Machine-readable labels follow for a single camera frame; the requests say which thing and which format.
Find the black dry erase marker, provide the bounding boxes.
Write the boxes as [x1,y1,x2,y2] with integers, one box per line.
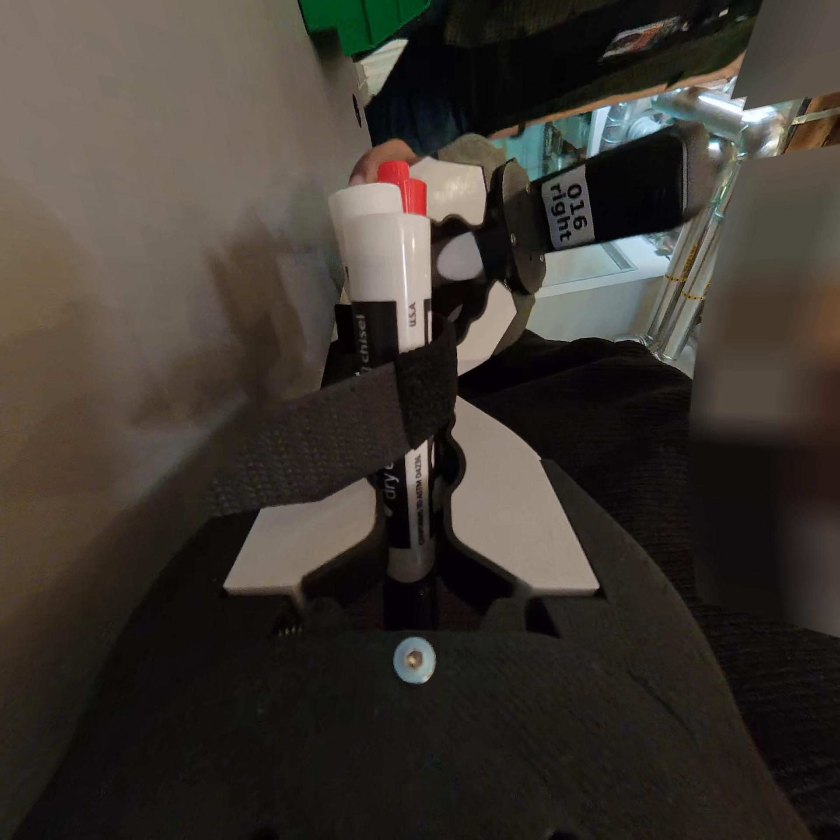
[327,184,406,280]
[336,213,441,632]

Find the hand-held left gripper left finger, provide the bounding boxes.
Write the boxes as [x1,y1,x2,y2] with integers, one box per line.
[223,484,389,608]

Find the black velcro strap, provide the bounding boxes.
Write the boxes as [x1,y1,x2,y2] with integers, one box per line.
[209,314,460,521]

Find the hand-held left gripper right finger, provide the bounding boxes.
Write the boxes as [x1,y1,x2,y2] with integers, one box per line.
[441,394,601,601]

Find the green plastic bin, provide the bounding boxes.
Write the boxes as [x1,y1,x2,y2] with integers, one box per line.
[298,0,434,58]

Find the silver insulated pipes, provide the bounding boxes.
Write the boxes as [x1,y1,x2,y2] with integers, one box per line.
[646,88,788,363]

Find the person's right hand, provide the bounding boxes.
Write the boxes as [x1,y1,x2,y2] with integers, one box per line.
[350,139,421,188]

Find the person's black sweater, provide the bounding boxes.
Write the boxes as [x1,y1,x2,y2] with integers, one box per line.
[459,331,840,840]

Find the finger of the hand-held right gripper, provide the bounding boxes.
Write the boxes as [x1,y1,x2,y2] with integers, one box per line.
[412,156,492,228]
[453,282,526,379]

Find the red dry erase marker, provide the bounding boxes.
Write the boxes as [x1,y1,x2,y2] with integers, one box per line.
[376,161,429,217]

